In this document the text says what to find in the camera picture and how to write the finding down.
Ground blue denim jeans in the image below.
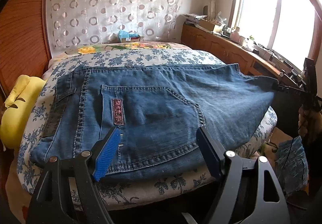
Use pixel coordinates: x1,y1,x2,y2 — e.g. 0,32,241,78
31,64,277,182

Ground person's right hand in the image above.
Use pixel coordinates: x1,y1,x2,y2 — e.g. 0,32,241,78
298,106,321,138

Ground long wooden sideboard cabinet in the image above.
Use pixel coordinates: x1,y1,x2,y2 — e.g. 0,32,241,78
181,24,298,88

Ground blue white floral bedsheet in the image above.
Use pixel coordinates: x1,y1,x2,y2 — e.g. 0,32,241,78
16,48,278,211

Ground cardboard box on sideboard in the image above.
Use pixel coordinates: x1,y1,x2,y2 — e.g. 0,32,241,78
198,20,225,33

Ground yellow Pikachu plush toy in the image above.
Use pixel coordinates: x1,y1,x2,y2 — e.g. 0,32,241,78
1,75,46,149

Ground stack of papers on sideboard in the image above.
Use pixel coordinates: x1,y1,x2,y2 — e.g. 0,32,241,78
183,14,207,24

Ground colourful floral blanket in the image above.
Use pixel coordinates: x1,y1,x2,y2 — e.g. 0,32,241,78
52,41,190,59

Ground wooden headboard panel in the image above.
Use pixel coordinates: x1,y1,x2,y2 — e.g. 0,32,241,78
1,0,51,99

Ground cardboard box with blue cloth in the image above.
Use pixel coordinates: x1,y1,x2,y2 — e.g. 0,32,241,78
118,30,142,43

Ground white circle pattern curtain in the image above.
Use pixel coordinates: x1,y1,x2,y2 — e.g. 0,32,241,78
47,0,183,53

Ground window with wooden frame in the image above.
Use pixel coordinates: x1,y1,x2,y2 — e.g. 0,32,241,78
231,0,321,70

